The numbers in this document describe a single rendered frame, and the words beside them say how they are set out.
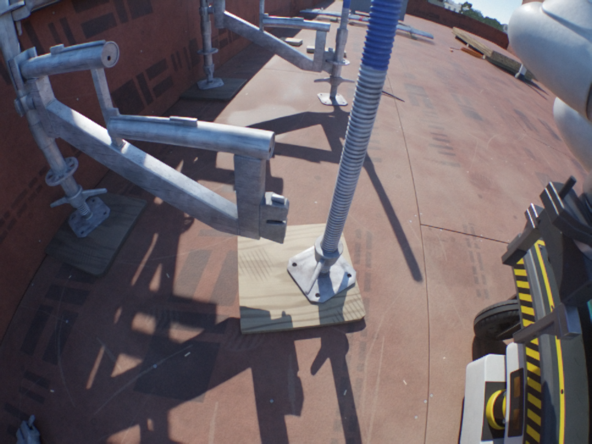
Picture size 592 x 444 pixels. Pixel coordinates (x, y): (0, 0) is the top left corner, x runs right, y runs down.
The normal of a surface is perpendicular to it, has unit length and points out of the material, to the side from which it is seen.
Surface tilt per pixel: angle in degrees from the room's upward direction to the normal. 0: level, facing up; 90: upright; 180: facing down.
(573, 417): 0
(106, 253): 0
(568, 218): 90
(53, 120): 90
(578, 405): 0
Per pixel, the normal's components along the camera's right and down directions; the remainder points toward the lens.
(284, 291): 0.07, -0.64
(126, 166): -0.18, 0.75
